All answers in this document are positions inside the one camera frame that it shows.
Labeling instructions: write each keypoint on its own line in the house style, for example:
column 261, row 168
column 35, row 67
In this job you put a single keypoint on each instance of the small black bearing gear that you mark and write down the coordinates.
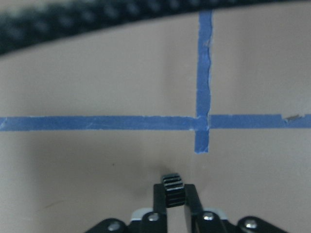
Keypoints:
column 174, row 190

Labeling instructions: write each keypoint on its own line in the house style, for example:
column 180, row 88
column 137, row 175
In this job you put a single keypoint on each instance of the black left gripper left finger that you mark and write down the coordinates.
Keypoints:
column 155, row 221

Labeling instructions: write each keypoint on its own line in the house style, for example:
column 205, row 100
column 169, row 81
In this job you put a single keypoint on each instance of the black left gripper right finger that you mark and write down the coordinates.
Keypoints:
column 198, row 219

